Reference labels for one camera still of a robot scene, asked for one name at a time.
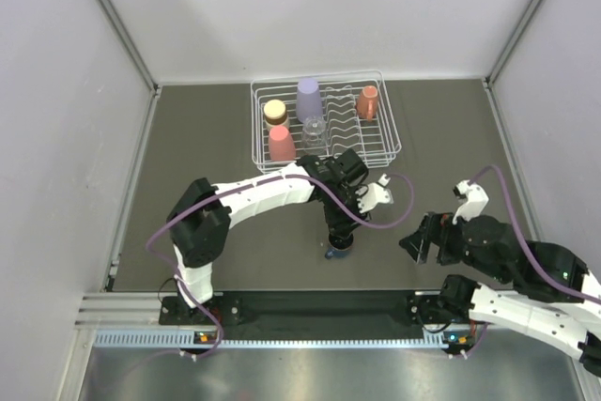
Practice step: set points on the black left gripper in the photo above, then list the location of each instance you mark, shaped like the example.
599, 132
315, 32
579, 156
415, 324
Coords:
342, 224

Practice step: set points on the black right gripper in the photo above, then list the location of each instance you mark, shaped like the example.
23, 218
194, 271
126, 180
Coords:
436, 227

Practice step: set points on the dark blue mug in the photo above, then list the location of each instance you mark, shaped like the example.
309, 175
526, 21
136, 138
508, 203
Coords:
339, 247

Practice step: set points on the pink plastic cup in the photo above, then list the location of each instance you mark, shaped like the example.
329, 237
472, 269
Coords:
281, 145

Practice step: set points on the clear plastic cup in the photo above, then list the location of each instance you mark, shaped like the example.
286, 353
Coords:
314, 136

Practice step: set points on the pink handled mug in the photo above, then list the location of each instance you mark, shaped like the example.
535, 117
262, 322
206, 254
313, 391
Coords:
367, 103

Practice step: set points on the steel insulated tumbler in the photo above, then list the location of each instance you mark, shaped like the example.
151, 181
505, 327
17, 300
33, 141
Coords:
275, 114

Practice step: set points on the lavender plastic cup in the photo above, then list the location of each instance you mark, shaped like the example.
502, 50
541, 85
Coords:
308, 101

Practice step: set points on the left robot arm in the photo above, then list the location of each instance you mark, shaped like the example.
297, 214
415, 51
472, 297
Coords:
199, 238

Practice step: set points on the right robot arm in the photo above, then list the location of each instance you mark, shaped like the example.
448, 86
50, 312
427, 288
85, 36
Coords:
557, 297

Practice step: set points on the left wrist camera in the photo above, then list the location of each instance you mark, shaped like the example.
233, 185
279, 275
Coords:
373, 194

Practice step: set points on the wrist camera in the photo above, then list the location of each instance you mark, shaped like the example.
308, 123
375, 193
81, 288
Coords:
373, 194
472, 200

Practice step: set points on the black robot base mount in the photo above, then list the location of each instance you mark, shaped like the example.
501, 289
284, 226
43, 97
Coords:
322, 315

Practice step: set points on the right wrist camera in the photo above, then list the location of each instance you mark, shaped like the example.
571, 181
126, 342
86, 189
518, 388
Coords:
472, 200

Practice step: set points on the white wire dish rack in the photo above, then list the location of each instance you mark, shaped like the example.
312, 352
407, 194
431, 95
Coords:
376, 141

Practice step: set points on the slotted cable duct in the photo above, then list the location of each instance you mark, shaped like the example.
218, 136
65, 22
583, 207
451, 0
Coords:
198, 340

